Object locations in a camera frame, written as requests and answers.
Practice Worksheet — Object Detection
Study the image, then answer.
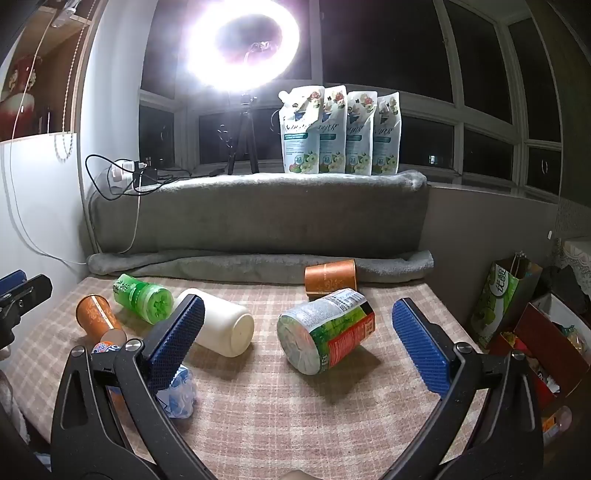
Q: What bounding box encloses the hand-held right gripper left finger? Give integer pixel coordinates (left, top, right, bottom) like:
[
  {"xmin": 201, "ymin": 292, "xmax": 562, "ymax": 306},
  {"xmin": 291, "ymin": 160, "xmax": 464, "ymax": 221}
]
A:
[{"xmin": 50, "ymin": 293, "xmax": 218, "ymax": 480}]

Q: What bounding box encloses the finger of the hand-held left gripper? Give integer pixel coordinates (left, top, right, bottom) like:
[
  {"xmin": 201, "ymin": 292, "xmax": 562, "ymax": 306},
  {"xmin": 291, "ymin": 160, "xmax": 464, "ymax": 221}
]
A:
[
  {"xmin": 0, "ymin": 274, "xmax": 53, "ymax": 324},
  {"xmin": 0, "ymin": 270, "xmax": 27, "ymax": 294}
]

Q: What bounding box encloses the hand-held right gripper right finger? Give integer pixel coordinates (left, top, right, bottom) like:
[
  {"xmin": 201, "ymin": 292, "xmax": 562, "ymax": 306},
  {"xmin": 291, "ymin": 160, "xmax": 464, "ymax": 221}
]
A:
[{"xmin": 392, "ymin": 298, "xmax": 544, "ymax": 480}]

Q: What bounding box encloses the white plastic cup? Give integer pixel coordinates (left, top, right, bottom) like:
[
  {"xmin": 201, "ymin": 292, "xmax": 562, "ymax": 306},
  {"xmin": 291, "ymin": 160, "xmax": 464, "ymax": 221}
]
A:
[{"xmin": 173, "ymin": 288, "xmax": 256, "ymax": 357}]

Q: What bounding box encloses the slim orange patterned cup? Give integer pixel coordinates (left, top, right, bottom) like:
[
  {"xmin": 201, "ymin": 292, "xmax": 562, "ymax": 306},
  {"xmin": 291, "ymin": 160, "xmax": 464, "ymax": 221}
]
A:
[{"xmin": 76, "ymin": 294, "xmax": 126, "ymax": 345}]

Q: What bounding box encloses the wide orange paper cup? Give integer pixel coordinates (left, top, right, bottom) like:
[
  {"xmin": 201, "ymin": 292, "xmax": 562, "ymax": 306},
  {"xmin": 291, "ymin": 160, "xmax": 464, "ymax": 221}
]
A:
[{"xmin": 304, "ymin": 259, "xmax": 359, "ymax": 301}]

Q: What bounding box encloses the green plastic bottle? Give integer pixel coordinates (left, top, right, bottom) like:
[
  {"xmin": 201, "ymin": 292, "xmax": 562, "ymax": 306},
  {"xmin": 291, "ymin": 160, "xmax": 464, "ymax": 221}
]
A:
[{"xmin": 113, "ymin": 273, "xmax": 175, "ymax": 319}]

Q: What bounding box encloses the crumpled blue white plastic bottle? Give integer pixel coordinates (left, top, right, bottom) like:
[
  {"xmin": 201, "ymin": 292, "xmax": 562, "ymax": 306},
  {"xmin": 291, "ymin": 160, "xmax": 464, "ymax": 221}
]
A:
[{"xmin": 154, "ymin": 364, "xmax": 197, "ymax": 419}]

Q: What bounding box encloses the green paper bag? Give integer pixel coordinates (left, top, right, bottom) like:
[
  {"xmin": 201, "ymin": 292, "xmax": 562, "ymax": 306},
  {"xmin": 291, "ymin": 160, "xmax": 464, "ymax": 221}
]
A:
[{"xmin": 470, "ymin": 255, "xmax": 544, "ymax": 350}]

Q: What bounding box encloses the pink checked cloth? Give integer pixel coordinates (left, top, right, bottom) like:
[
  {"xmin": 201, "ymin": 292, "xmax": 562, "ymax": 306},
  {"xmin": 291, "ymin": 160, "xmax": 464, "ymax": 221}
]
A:
[{"xmin": 0, "ymin": 274, "xmax": 491, "ymax": 468}]

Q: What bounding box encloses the rolled grey blanket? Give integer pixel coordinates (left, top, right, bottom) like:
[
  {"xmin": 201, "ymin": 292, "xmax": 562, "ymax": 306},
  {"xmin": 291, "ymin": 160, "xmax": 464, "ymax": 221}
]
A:
[{"xmin": 86, "ymin": 250, "xmax": 435, "ymax": 282}]

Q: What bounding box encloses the red cardboard box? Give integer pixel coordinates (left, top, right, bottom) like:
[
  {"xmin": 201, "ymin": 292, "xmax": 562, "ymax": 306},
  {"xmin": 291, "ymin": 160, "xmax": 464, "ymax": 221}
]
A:
[{"xmin": 488, "ymin": 292, "xmax": 591, "ymax": 412}]

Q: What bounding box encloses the white power strip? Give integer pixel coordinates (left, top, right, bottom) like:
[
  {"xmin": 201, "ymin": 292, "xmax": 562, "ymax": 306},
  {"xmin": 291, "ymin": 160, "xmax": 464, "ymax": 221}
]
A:
[{"xmin": 108, "ymin": 159, "xmax": 149, "ymax": 184}]

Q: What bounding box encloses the white lace cloth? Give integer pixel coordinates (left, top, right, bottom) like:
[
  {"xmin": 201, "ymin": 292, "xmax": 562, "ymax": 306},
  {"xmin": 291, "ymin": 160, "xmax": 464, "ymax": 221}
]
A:
[{"xmin": 551, "ymin": 237, "xmax": 591, "ymax": 298}]

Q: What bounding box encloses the red figure decoration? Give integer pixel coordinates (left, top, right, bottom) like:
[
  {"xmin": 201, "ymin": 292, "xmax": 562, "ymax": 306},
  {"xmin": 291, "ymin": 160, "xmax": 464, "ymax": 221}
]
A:
[{"xmin": 0, "ymin": 53, "xmax": 45, "ymax": 131}]

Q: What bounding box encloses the floral detergent pouch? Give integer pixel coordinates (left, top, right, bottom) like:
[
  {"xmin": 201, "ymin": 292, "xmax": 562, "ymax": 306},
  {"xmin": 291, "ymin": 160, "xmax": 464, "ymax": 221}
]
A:
[
  {"xmin": 371, "ymin": 90, "xmax": 402, "ymax": 176},
  {"xmin": 345, "ymin": 90, "xmax": 379, "ymax": 175},
  {"xmin": 279, "ymin": 86, "xmax": 327, "ymax": 175},
  {"xmin": 318, "ymin": 86, "xmax": 350, "ymax": 175}
]

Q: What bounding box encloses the black cable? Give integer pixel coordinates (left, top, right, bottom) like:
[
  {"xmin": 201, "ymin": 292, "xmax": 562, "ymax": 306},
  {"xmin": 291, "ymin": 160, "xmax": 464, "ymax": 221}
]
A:
[{"xmin": 85, "ymin": 154, "xmax": 218, "ymax": 202}]

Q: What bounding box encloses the white charging cable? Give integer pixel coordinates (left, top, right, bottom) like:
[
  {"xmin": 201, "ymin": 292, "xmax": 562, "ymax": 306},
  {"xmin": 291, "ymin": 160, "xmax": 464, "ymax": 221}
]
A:
[{"xmin": 121, "ymin": 184, "xmax": 142, "ymax": 255}]

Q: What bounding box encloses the thin white cable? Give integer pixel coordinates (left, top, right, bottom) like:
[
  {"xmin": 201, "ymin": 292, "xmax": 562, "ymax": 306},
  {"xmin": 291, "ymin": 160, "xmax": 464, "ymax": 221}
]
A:
[{"xmin": 8, "ymin": 0, "xmax": 89, "ymax": 267}]

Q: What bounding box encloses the white bead chain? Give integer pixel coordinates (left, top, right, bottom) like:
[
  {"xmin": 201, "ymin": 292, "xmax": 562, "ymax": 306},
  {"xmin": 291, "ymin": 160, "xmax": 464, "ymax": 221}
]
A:
[{"xmin": 52, "ymin": 7, "xmax": 89, "ymax": 161}]

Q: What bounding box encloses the window frame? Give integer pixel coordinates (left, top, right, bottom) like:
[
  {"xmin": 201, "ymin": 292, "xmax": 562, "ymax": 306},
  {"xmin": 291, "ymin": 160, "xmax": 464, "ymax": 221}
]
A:
[{"xmin": 139, "ymin": 0, "xmax": 565, "ymax": 205}]

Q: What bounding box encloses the ring light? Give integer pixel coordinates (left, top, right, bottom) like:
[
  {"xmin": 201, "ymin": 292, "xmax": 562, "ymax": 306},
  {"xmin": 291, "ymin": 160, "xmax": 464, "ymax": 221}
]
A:
[{"xmin": 181, "ymin": 0, "xmax": 306, "ymax": 92}]

